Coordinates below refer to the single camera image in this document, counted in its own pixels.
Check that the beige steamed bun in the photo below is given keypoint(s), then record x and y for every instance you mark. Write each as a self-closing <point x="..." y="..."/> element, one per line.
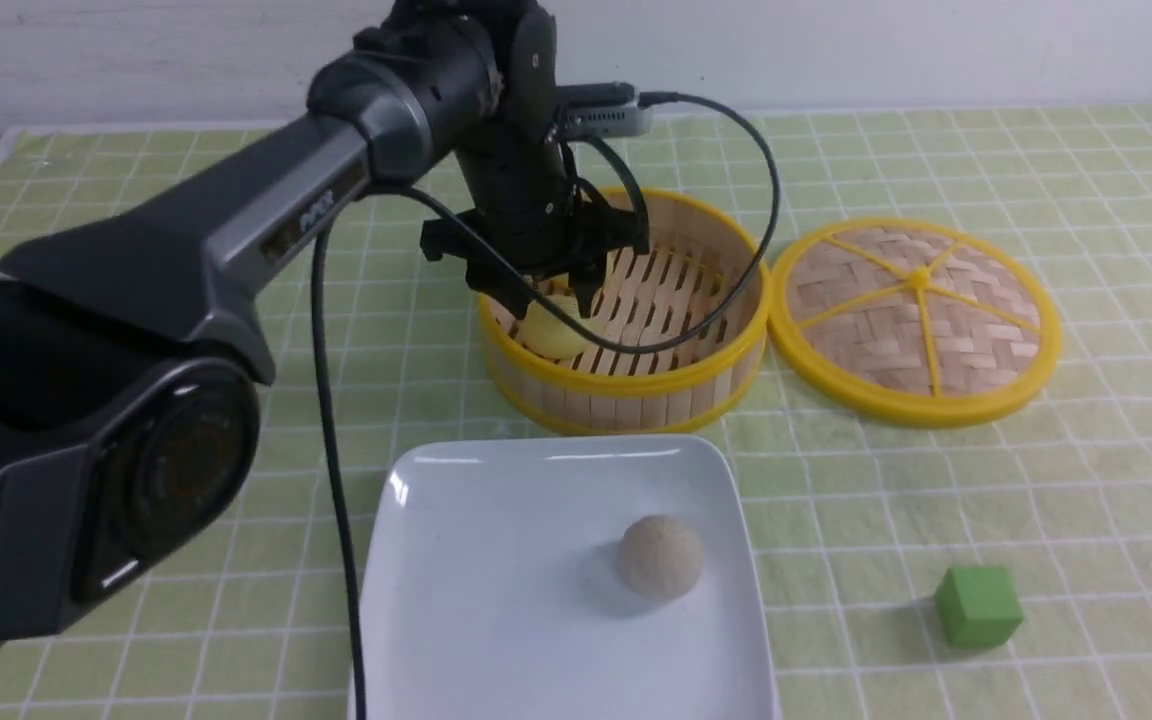
<point x="661" y="558"/>

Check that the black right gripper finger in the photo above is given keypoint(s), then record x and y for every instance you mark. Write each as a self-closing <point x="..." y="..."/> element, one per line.
<point x="586" y="281"/>

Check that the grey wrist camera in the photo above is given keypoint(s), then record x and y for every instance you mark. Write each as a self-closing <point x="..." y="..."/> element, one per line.
<point x="603" y="110"/>

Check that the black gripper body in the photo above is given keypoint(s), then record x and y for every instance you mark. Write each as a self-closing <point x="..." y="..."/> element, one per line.
<point x="540" y="215"/>

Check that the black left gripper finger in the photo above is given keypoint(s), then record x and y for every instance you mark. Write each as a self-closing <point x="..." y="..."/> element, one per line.
<point x="511" y="292"/>

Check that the bamboo steamer basket yellow rim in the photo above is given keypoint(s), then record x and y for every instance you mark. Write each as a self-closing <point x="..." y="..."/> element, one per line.
<point x="697" y="254"/>

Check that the bamboo steamer lid yellow rim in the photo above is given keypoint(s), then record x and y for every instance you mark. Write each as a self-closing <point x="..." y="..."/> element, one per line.
<point x="913" y="323"/>

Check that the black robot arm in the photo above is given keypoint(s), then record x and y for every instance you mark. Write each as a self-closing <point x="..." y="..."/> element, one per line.
<point x="131" y="348"/>

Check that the yellow steamed bun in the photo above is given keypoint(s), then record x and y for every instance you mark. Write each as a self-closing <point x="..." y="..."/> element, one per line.
<point x="545" y="335"/>

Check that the white square plate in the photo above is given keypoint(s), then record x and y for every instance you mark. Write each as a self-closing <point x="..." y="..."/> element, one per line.
<point x="491" y="591"/>

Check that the green cube block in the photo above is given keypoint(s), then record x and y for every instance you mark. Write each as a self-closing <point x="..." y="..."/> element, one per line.
<point x="978" y="606"/>

